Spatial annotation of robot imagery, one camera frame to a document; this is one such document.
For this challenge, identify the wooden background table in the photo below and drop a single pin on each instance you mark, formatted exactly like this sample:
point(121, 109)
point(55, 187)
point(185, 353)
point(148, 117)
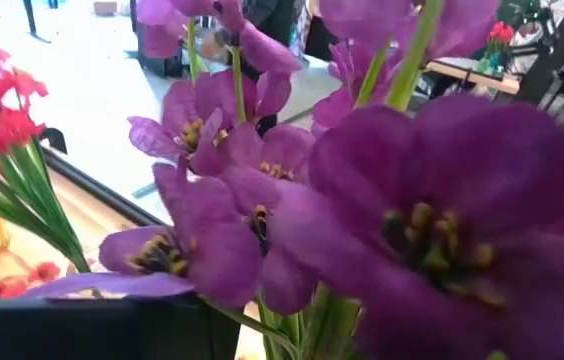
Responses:
point(477, 77)

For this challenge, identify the person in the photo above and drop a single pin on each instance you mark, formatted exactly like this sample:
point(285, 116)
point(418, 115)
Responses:
point(272, 20)

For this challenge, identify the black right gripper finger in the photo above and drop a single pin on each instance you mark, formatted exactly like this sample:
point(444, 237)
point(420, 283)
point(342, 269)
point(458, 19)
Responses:
point(87, 330)

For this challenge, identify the black-legged background desk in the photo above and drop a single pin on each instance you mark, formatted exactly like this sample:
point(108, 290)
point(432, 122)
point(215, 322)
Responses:
point(28, 15)

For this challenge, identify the purple artificial flower bunch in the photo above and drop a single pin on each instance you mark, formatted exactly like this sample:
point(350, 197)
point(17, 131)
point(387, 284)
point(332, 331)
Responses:
point(462, 200)

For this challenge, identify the red flowers in teal vase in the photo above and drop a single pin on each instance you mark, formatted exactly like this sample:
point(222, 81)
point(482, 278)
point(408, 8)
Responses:
point(499, 35)

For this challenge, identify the black curved bracket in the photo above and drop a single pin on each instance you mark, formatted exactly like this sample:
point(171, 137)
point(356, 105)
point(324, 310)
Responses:
point(57, 137)

